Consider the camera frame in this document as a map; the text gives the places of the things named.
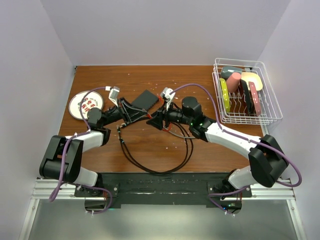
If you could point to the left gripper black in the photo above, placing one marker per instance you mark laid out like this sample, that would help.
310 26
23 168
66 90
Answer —
132 112

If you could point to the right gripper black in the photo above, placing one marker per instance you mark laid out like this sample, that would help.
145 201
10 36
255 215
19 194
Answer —
157 121

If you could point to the black network switch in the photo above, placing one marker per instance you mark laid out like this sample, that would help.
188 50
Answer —
146 100

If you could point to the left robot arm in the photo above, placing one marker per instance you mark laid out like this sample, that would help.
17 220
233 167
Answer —
63 156

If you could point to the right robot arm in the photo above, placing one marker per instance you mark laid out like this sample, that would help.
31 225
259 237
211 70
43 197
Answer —
266 164

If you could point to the white patterned plate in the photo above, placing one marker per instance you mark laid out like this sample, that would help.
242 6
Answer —
79 105

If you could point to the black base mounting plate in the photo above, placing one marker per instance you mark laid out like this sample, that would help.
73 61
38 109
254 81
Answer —
180 188

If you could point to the yellow-green plate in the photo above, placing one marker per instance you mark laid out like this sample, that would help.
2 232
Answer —
225 94

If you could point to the pink cup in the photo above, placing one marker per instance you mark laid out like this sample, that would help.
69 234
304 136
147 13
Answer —
233 82

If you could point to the dark teal bowl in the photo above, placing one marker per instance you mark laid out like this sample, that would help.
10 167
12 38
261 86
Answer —
227 71

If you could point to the red dotted plate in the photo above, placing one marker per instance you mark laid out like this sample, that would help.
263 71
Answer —
255 98

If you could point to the cream square plate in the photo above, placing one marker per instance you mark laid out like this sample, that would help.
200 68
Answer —
254 78

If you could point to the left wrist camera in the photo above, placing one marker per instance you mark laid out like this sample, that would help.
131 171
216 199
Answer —
113 94

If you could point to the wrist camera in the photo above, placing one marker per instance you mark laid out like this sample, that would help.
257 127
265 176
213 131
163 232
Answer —
113 94
167 95

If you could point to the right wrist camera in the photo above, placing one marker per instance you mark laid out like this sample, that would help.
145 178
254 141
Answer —
167 95

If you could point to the white wire dish rack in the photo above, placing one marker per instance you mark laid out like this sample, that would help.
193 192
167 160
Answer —
270 109

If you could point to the aluminium frame rail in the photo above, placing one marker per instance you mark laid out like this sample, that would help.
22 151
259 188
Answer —
269 214

